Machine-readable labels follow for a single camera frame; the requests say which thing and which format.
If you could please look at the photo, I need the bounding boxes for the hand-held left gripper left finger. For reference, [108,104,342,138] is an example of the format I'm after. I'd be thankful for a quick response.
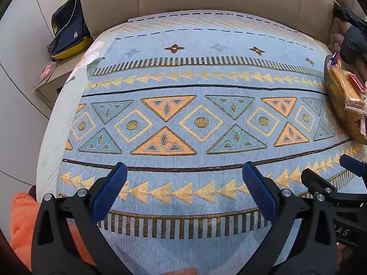
[31,162,129,275]

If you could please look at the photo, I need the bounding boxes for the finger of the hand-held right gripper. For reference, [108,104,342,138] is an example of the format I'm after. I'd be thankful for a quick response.
[301,168,359,207]
[340,154,367,179]

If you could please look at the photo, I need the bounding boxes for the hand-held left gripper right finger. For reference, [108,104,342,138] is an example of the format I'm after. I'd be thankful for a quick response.
[242,161,337,275]

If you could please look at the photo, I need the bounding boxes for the gold ribbed bowl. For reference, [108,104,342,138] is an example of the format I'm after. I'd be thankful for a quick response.
[324,53,367,145]

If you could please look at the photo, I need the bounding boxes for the brown bread packet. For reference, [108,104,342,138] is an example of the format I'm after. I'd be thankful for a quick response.
[330,64,366,111]

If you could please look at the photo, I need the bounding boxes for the small red snack packet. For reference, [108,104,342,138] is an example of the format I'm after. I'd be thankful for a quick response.
[348,74,367,92]

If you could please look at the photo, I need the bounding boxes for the blue snack packet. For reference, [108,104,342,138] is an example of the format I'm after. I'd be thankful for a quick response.
[328,49,343,66]

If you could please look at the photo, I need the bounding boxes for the person's left hand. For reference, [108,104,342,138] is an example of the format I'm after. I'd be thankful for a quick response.
[161,267,199,275]

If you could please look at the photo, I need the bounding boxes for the blue patterned woven blanket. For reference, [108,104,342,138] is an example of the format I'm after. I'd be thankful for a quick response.
[59,10,367,275]

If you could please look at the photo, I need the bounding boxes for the person's orange pants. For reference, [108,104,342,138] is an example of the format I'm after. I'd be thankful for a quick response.
[8,192,95,267]

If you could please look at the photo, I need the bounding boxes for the beige nightstand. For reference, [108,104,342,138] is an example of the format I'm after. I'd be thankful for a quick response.
[33,59,86,105]

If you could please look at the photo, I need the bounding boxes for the pink beige cloth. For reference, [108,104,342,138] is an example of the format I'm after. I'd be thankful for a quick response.
[329,20,349,55]

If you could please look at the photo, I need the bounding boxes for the dark clothes pile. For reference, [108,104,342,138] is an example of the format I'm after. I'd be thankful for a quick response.
[333,2,367,63]

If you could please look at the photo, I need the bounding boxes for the small pink item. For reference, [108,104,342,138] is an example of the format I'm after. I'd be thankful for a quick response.
[40,61,58,78]

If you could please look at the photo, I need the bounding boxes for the white wardrobe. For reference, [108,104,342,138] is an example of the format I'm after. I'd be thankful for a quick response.
[0,0,81,187]

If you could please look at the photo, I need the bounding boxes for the navy and yellow backpack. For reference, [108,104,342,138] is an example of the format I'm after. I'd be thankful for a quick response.
[47,0,93,59]

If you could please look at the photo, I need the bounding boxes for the thin white cable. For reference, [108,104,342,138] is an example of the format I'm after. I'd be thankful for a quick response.
[57,0,79,35]

